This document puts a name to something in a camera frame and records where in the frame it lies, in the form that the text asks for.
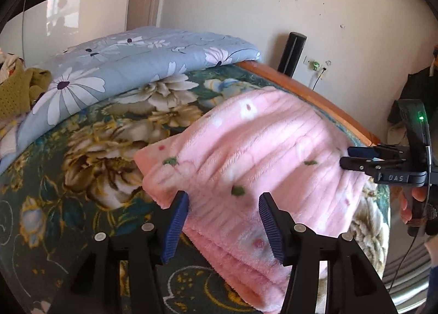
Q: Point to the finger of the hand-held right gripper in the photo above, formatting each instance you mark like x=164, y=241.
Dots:
x=357, y=164
x=369, y=151

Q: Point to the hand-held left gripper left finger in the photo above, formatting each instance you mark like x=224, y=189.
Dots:
x=176, y=225

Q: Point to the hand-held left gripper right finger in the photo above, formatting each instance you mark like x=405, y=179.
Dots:
x=272, y=225

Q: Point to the pink floral fleece garment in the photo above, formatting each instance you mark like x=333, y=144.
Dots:
x=256, y=149

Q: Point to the person's right forearm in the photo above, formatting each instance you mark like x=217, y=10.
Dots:
x=432, y=249

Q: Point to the person's right hand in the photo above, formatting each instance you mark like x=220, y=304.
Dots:
x=407, y=204

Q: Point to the teal floral bed blanket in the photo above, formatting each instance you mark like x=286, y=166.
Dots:
x=85, y=149

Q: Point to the black chair back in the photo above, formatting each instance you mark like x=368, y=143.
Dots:
x=291, y=54

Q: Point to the blue daisy print quilt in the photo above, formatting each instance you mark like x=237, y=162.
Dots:
x=102, y=60

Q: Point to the mustard knit garment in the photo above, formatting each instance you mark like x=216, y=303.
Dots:
x=17, y=95

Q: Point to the white and black wardrobe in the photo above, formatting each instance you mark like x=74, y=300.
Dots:
x=68, y=9

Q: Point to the wooden bed frame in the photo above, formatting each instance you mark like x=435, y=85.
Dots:
x=325, y=102

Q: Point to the white wall outlet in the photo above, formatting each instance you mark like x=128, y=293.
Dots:
x=313, y=65

